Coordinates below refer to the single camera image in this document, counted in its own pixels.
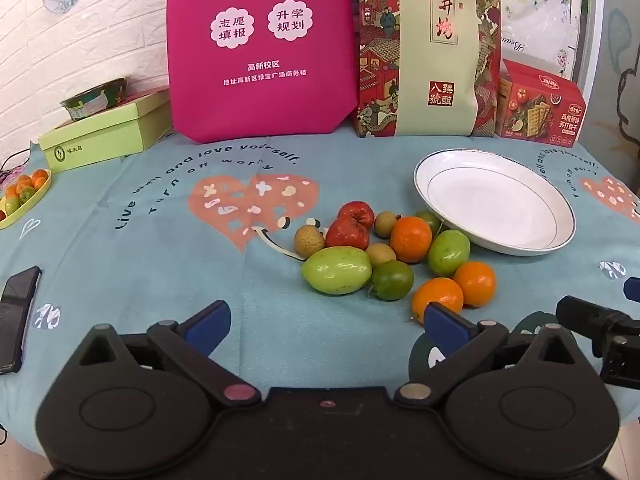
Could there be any pink tote bag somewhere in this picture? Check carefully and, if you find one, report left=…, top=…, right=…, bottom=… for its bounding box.
left=167, top=0, right=358, bottom=144

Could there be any orange mandarin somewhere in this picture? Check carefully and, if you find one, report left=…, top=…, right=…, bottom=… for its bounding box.
left=454, top=261, right=497, bottom=307
left=390, top=216, right=433, bottom=264
left=412, top=278, right=465, bottom=323

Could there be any green patterned bowl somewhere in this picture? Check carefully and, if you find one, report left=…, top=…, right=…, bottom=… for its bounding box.
left=60, top=76, right=132, bottom=122

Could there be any light green tray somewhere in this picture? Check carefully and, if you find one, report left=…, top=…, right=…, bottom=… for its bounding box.
left=0, top=169, right=53, bottom=231

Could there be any light green box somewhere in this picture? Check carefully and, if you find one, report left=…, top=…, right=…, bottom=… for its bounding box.
left=38, top=87, right=173, bottom=173

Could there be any blue printed tablecloth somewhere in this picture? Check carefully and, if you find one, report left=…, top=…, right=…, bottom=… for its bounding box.
left=0, top=125, right=640, bottom=480

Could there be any white plate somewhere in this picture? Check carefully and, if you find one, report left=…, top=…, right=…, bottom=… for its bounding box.
left=413, top=148, right=577, bottom=257

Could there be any brown longan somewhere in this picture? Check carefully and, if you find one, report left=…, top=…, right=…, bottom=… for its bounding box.
left=365, top=243, right=397, bottom=267
left=375, top=211, right=399, bottom=237
left=294, top=225, right=326, bottom=256

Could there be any dark cable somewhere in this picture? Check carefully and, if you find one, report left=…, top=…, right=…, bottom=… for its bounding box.
left=0, top=152, right=33, bottom=181

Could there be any dark green tangerine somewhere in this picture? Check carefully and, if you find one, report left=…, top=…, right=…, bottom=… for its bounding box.
left=371, top=260, right=415, bottom=302

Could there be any red green patterned gift box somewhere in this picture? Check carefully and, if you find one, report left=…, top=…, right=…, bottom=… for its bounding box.
left=350, top=0, right=502, bottom=138

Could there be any red cracker box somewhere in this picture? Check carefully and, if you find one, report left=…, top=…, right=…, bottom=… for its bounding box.
left=496, top=58, right=587, bottom=148

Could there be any large light green mango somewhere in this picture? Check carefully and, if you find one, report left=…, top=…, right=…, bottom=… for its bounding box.
left=301, top=246, right=373, bottom=295

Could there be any white floral bag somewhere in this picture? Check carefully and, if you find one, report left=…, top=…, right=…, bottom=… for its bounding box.
left=492, top=0, right=588, bottom=81

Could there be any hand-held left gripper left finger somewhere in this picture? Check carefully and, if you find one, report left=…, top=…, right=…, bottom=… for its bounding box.
left=74, top=300, right=262, bottom=409

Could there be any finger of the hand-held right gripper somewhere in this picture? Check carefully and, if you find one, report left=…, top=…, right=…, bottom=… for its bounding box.
left=598, top=335, right=640, bottom=389
left=556, top=295, right=640, bottom=356

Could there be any red wax apple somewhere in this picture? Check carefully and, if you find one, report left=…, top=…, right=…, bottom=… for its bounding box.
left=337, top=201, right=375, bottom=231
left=326, top=218, right=371, bottom=250

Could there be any black smartphone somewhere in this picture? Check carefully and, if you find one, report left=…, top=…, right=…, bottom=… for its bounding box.
left=0, top=266, right=42, bottom=375

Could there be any pile of kumquats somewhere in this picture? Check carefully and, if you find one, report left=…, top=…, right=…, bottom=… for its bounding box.
left=0, top=170, right=50, bottom=221

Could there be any small green jujube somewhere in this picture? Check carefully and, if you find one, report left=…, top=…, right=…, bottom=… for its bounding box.
left=415, top=210, right=442, bottom=235

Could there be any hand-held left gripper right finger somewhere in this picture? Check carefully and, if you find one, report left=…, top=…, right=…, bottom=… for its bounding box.
left=394, top=303, right=594, bottom=406

